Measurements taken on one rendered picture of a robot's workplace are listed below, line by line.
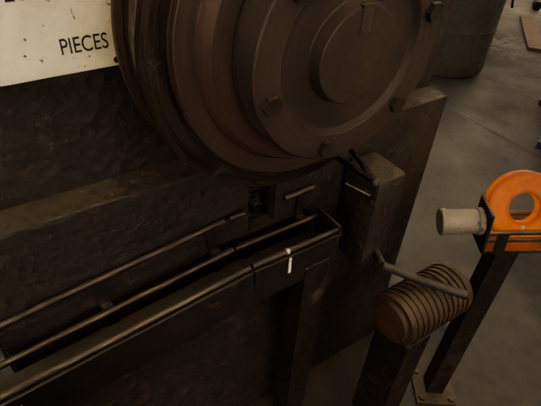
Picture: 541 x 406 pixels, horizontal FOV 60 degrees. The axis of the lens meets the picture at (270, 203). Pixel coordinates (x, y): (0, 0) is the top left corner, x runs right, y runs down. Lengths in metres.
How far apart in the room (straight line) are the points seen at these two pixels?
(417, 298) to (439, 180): 1.39
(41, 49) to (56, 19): 0.04
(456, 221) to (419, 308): 0.20
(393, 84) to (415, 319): 0.57
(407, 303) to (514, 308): 0.91
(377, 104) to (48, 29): 0.42
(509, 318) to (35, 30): 1.69
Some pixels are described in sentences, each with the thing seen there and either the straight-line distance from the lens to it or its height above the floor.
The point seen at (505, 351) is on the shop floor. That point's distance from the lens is 1.81.
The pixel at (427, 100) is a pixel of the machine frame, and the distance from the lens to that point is 1.09.
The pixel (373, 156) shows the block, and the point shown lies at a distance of 0.99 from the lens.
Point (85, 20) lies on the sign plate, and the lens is 0.66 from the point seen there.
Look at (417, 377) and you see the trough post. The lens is 1.62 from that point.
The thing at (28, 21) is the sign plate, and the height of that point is 1.13.
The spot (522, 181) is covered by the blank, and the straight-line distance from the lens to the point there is 1.12.
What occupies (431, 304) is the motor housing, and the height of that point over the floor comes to 0.52.
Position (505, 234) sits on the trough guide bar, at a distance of 1.11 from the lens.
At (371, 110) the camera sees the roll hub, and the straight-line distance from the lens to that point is 0.66.
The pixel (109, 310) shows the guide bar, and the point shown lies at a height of 0.68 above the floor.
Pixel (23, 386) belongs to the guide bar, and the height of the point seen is 0.67.
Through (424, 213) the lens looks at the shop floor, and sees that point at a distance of 2.20.
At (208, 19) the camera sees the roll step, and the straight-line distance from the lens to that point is 0.53.
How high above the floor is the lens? 1.33
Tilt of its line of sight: 39 degrees down
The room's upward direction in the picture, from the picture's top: 4 degrees clockwise
